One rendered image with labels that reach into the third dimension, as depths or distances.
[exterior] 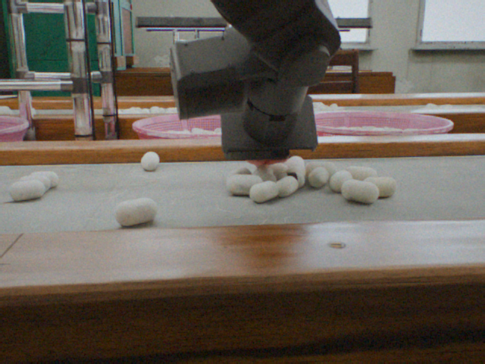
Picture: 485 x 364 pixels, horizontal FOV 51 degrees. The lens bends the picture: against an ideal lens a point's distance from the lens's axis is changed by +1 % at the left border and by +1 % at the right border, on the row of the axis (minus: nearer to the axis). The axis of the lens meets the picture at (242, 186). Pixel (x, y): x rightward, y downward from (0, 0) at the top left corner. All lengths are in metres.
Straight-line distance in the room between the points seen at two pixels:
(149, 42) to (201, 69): 5.16
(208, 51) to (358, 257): 0.21
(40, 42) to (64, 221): 2.89
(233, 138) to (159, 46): 5.06
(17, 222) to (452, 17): 5.81
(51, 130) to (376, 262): 0.82
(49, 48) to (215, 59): 2.92
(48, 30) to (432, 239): 3.09
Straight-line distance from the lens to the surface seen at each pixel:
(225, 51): 0.43
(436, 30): 6.04
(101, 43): 0.98
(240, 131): 0.53
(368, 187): 0.50
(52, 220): 0.48
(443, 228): 0.38
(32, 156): 0.71
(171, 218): 0.46
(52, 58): 3.32
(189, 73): 0.42
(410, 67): 5.95
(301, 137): 0.54
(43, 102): 1.40
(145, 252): 0.32
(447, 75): 6.12
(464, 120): 1.15
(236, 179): 0.51
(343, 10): 5.72
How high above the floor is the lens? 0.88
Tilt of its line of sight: 15 degrees down
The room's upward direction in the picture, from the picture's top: straight up
